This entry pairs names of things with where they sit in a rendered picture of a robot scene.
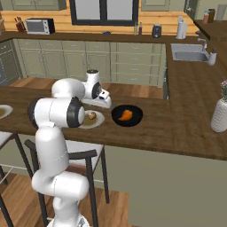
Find grey sink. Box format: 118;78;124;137
170;43;211;63

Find black kettle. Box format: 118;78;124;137
151;23;163;39

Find white plate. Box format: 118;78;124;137
77;109;106;129

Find green wall cupboards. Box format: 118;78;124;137
0;0;67;12
140;0;187;12

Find brown jar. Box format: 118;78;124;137
207;8;216;24

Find black framed window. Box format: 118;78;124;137
68;0;140;27

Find orange chicken drumstick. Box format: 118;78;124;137
118;109;134;121

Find white bowl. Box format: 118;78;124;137
0;104;14;121

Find black plate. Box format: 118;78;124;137
111;104;145;128

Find white textured vase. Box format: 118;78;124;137
210;98;227;133

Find red jar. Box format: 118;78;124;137
202;10;210;25

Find pink flowers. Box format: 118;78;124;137
219;78;227;103

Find silver toaster oven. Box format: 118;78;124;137
24;18;56;35

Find brown knife block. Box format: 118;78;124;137
14;16;27;34

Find silver tap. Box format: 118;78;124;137
197;37;208;51

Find white soap dispenser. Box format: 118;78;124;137
207;48;218;67

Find green base cupboards run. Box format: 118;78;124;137
12;38;167;88

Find grey oven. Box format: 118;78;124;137
0;39;22;87

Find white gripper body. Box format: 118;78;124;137
82;97;113;110

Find black bar stool grey seat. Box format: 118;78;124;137
0;130;34;227
24;138;111;227

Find brown mushroom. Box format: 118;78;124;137
87;111;98;121

